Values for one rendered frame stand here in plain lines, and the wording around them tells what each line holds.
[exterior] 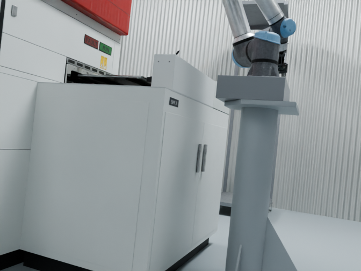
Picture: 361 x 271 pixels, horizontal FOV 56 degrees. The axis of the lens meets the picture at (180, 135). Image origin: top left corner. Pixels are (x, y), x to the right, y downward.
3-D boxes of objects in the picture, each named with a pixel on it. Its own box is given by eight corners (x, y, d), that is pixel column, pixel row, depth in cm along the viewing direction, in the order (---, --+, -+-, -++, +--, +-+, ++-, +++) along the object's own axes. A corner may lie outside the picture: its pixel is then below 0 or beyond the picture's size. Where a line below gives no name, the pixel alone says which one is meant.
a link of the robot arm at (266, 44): (261, 56, 143) (265, 25, 144) (243, 62, 156) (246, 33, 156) (284, 62, 148) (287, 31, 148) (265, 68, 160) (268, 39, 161)
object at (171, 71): (150, 88, 136) (153, 54, 136) (196, 106, 187) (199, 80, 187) (171, 89, 132) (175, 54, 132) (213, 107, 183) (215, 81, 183)
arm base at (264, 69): (281, 88, 155) (283, 66, 155) (278, 80, 141) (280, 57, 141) (248, 87, 161) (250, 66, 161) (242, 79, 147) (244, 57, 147)
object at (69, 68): (63, 83, 166) (65, 63, 166) (114, 97, 207) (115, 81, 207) (66, 83, 165) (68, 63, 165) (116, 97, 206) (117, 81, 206)
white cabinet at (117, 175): (16, 268, 149) (36, 82, 150) (130, 225, 238) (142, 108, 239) (146, 309, 125) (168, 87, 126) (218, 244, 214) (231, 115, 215)
